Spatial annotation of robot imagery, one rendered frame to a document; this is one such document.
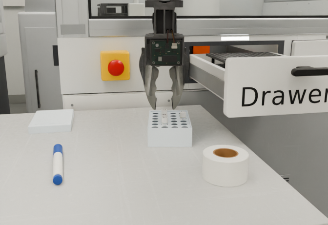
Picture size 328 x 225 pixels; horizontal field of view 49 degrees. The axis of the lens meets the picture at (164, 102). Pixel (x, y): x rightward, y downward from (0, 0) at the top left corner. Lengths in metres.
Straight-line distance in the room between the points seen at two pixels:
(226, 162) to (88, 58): 0.54
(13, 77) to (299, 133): 3.56
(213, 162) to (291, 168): 0.69
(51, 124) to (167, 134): 0.26
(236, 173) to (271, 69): 0.23
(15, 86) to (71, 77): 3.37
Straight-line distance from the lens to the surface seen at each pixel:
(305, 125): 1.18
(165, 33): 0.65
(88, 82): 0.97
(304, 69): 0.69
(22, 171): 0.64
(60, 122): 0.81
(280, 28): 1.07
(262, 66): 0.69
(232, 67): 0.66
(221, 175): 0.54
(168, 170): 0.60
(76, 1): 0.95
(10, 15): 4.24
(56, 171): 0.58
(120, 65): 0.89
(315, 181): 1.28
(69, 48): 0.95
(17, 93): 4.34
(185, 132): 0.68
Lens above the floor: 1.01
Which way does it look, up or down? 14 degrees down
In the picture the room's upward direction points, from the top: straight up
